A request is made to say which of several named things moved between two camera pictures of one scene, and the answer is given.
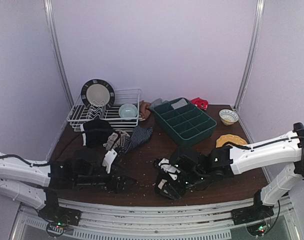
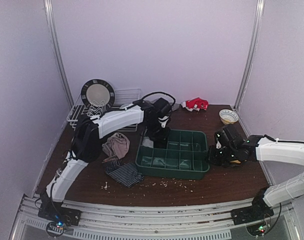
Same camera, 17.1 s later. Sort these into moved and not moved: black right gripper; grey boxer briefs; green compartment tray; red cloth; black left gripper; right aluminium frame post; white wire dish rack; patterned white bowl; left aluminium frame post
Moved: grey boxer briefs; black left gripper; green compartment tray; black right gripper
Not moved: white wire dish rack; red cloth; right aluminium frame post; patterned white bowl; left aluminium frame post
